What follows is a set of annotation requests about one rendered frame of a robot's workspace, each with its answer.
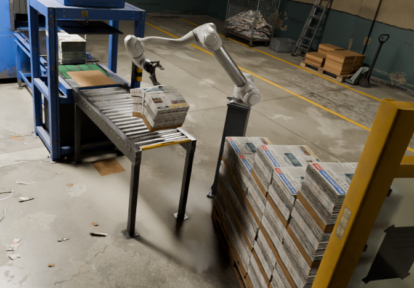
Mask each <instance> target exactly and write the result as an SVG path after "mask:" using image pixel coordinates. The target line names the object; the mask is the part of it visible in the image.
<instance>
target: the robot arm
mask: <svg viewBox="0 0 414 288"><path fill-rule="evenodd" d="M199 41H200V42H201V43H202V44H203V46H204V47H205V48H206V49H207V50H208V51H209V52H212V53H213V55H214V56H215V57H216V59H217V60H218V62H219V63H220V64H221V66H222V67H223V69H224V70H225V71H226V73H227V74H228V75H229V77H230V78H231V80H232V81H233V82H234V84H235V87H234V92H233V96H227V99H229V100H230V102H229V103H230V104H234V105H238V106H243V107H245V108H249V106H254V105H256V104H257V103H258V102H259V101H260V99H261V93H260V91H259V90H258V88H257V87H256V86H255V85H254V79H253V76H252V75H251V74H249V73H242V72H241V71H240V69H239V68H238V66H237V65H236V64H235V62H234V61H233V59H232V58H231V56H230V55H229V54H228V52H227V51H226V49H225V48H224V46H223V45H222V40H221V39H220V37H219V35H218V34H217V32H216V26H215V25H214V24H213V23H206V24H204V25H202V26H199V27H197V28H195V29H194V30H192V31H191V32H189V33H188V34H186V35H185V36H183V37H182V38H179V39H168V38H159V37H153V36H151V37H146V38H136V37H135V36H133V35H128V36H126V37H125V40H124V44H125V46H126V49H127V51H128V53H129V54H130V56H131V57H132V61H133V62H134V64H135V65H136V66H138V67H139V68H141V69H143V70H144V71H146V72H148V73H150V76H149V78H150V79H151V81H152V83H153V85H154V86H159V85H161V84H160V83H159V82H157V80H156V74H155V68H156V67H158V68H159V69H160V70H164V68H163V67H162V66H161V65H160V61H155V62H154V61H152V62H151V61H150V60H149V59H148V58H147V56H146V55H145V54H144V52H143V50H144V49H145V46H147V45H149V44H159V45H164V46H171V47H182V46H186V45H189V44H193V43H196V42H199ZM154 63H156V65H153V64H154ZM153 74H154V75H153Z"/></svg>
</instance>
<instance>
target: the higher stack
mask: <svg viewBox="0 0 414 288"><path fill-rule="evenodd" d="M357 165H358V162H344V163H340V162H339V161H337V163H335V162H308V163H307V167H306V173H305V176H304V180H303V181H302V185H301V189H300V190H299V192H300V193H301V194H302V196H303V197H304V198H305V200H306V201H307V202H308V203H309V205H310V206H311V208H313V210H314V211H315V213H316V214H317V215H318V216H319V217H320V219H321V220H322V222H323V223H324V224H325V225H335V223H336V221H337V218H338V215H339V212H340V210H341V207H342V205H343V202H344V199H345V197H346V194H347V191H348V189H349V185H350V184H351V180H352V178H353V175H354V172H355V170H356V167H357ZM291 217H292V218H291V220H290V223H289V227H290V228H291V230H292V231H293V233H294V235H295V236H296V237H297V239H298V241H299V242H300V244H301V245H302V247H303V249H304V250H305V251H306V253H307V255H308V256H309V258H310V259H311V260H312V262H321V261H322V258H323V255H324V253H325V250H326V248H327V245H328V242H329V240H330V236H331V234H332V232H327V233H324V232H323V231H322V230H321V229H320V227H319V226H318V224H316V222H315V221H314V219H313V218H312V217H311V215H310V214H309V213H308V211H307V210H306V209H305V208H304V206H303V205H302V204H301V202H300V201H299V199H296V202H295V205H294V208H293V210H292V214H291ZM284 238H285V239H284V240H283V245H282V246H281V248H280V251H279V257H280V259H281V261H282V263H283V264H284V266H285V268H286V270H287V272H288V273H289V275H290V276H291V278H292V280H293V282H294V284H295V286H296V287H297V288H311V287H312V285H313V282H314V279H315V277H316V274H317V271H318V269H319V268H310V267H309V265H308V264H307V262H306V261H305V259H304V257H303V256H302V255H301V253H300V251H299V250H298V248H297V247H296V245H295V243H294V242H293V240H292V239H291V237H290V235H289V234H288V232H287V231H286V232H285V237H284ZM272 276H273V278H272V282H271V283H270V284H271V286H272V288H292V287H291V286H290V283H289V282H288V280H287V278H286V276H285V275H284V273H283V271H282V269H281V267H280V265H279V264H278V262H277V264H276V266H275V268H274V273H273V274H272Z"/></svg>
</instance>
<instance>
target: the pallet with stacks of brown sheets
mask: <svg viewBox="0 0 414 288"><path fill-rule="evenodd" d="M364 58H365V55H362V54H358V53H356V52H353V51H350V50H344V49H343V48H340V47H337V46H334V45H331V44H319V48H318V52H308V53H306V57H305V60H301V64H300V66H301V67H303V68H306V69H308V70H311V71H313V72H316V73H318V74H321V75H323V76H326V77H328V78H330V79H333V80H335V81H338V82H344V78H349V79H350V78H351V77H353V75H354V74H355V73H356V72H357V71H358V70H359V69H360V67H362V64H363V60H364ZM307 64H309V66H311V65H312V66H314V67H317V68H318V71H316V70H313V69H311V68H309V67H307ZM325 71H327V72H329V73H332V74H335V75H337V78H333V77H331V76H329V75H326V74H325Z"/></svg>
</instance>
